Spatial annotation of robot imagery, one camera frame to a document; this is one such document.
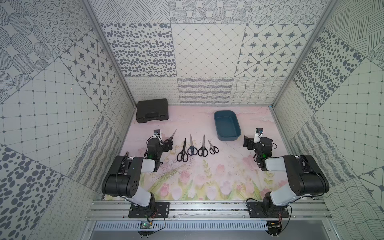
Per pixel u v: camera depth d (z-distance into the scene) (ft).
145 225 2.35
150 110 3.64
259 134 2.64
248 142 2.82
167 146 2.88
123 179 1.48
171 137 3.32
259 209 2.44
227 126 3.43
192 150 3.14
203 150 3.13
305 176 1.54
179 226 2.30
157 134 2.68
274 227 2.39
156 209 2.40
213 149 3.14
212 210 2.49
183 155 3.05
